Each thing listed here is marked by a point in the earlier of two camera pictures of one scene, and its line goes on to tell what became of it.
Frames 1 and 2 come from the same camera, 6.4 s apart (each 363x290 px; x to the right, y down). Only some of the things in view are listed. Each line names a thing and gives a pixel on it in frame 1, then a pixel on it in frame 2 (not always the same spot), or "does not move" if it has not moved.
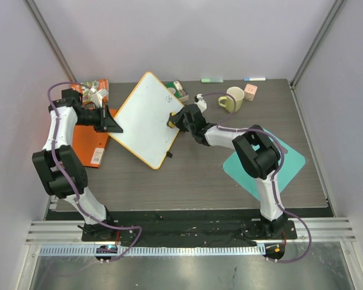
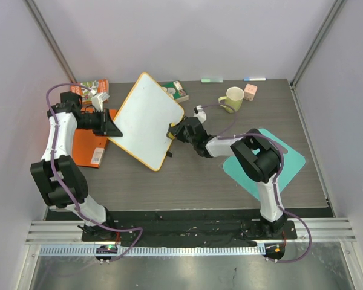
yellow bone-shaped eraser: [171, 122] -> [172, 131]
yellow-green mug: [227, 101] does not move
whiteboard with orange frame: [143, 118] does not move
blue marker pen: [253, 79] does not move
